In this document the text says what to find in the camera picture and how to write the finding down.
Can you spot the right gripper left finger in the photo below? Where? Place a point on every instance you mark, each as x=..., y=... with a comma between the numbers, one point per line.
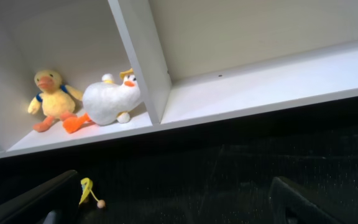
x=42, y=202

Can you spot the white plush duck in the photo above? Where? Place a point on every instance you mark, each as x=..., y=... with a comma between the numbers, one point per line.
x=107, y=102

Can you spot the white shelf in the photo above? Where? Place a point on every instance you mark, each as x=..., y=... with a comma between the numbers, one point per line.
x=244, y=46

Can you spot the yellow plush duck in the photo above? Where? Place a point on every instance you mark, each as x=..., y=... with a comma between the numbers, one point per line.
x=56, y=102

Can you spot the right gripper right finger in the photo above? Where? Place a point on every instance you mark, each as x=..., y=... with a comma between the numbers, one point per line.
x=294, y=205

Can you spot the yellow rattle drum toy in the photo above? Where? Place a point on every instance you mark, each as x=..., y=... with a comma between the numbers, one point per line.
x=86, y=186

